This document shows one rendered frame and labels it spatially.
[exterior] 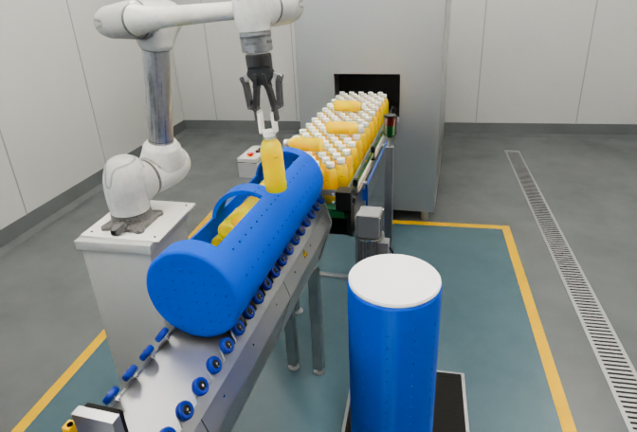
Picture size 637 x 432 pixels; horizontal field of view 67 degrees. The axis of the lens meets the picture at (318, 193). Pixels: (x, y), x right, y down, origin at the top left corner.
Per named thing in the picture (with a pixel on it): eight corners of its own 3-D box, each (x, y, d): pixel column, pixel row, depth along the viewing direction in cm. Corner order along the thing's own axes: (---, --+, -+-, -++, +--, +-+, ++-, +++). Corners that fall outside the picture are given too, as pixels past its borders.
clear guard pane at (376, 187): (367, 269, 255) (366, 185, 235) (388, 207, 324) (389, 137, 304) (368, 269, 255) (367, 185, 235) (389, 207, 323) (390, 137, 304)
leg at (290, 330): (286, 370, 253) (277, 269, 228) (290, 362, 259) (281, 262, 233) (297, 372, 252) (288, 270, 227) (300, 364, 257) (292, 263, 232)
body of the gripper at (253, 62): (238, 55, 137) (244, 88, 140) (265, 53, 134) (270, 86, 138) (249, 52, 143) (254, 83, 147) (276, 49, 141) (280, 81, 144)
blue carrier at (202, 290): (155, 332, 142) (135, 247, 130) (264, 206, 218) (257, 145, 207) (245, 344, 134) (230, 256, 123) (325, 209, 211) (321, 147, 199)
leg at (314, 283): (312, 374, 250) (305, 272, 224) (315, 367, 255) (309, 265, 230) (322, 376, 248) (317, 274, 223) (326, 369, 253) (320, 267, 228)
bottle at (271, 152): (263, 189, 156) (254, 134, 149) (282, 184, 159) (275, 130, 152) (270, 196, 150) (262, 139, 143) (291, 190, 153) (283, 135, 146)
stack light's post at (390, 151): (383, 326, 282) (385, 147, 238) (384, 321, 286) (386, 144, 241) (390, 327, 281) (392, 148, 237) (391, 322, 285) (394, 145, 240)
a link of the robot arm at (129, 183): (100, 213, 190) (86, 161, 181) (136, 195, 204) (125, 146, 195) (128, 222, 183) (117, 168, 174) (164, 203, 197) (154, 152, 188)
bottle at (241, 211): (246, 233, 161) (266, 209, 177) (250, 215, 157) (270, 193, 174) (227, 226, 162) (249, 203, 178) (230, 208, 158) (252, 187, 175)
